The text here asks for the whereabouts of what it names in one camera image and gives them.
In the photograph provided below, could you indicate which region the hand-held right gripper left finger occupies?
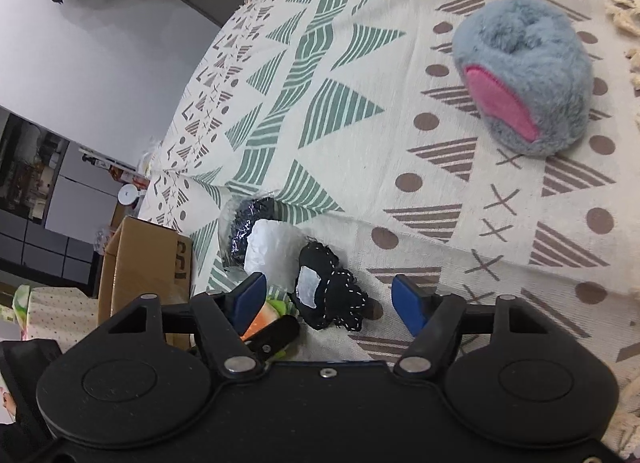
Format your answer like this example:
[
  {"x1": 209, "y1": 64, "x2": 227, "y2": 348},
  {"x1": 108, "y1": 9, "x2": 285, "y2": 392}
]
[{"x1": 106, "y1": 272, "x2": 269, "y2": 375}]

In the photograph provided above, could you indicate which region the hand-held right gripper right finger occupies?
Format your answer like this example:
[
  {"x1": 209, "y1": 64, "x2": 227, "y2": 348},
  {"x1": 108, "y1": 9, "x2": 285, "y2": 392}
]
[{"x1": 391, "y1": 274, "x2": 549, "y2": 375}]

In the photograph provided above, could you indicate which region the black felt toy white stitching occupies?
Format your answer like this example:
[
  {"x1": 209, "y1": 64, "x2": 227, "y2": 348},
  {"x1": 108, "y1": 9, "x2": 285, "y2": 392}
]
[{"x1": 288, "y1": 238, "x2": 370, "y2": 333}]

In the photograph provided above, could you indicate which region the orange green plush toy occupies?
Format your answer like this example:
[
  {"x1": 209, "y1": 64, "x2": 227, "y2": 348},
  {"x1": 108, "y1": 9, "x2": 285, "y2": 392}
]
[{"x1": 240, "y1": 292, "x2": 297, "y2": 362}]

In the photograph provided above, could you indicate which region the bagged black and white toy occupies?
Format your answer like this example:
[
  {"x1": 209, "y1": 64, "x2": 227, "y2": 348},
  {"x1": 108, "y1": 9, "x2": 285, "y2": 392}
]
[{"x1": 217, "y1": 196, "x2": 307, "y2": 290}]

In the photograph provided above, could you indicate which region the cardboard box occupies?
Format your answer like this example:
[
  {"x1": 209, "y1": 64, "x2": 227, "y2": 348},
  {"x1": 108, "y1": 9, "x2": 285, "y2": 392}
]
[{"x1": 97, "y1": 216, "x2": 194, "y2": 350}]

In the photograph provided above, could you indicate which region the white round object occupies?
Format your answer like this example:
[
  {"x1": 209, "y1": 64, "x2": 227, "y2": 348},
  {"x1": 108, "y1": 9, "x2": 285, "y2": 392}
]
[{"x1": 118, "y1": 182, "x2": 144, "y2": 207}]

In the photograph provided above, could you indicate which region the patterned cream blanket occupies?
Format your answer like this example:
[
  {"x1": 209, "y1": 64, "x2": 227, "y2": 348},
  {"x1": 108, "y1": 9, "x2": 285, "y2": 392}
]
[{"x1": 136, "y1": 0, "x2": 640, "y2": 460}]

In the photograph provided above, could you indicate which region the dotted cream cloth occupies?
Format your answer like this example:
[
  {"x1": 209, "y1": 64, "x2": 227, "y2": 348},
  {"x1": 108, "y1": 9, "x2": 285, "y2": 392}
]
[{"x1": 12, "y1": 285, "x2": 109, "y2": 345}]

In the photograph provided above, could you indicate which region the dark cabinet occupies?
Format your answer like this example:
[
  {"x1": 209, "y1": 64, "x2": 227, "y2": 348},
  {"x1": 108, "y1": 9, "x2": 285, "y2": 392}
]
[{"x1": 0, "y1": 107, "x2": 102, "y2": 295}]

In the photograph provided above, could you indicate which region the grey plush toy pink patch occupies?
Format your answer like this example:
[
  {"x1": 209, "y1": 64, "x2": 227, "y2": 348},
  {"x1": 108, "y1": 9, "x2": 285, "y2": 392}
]
[{"x1": 452, "y1": 0, "x2": 595, "y2": 159}]

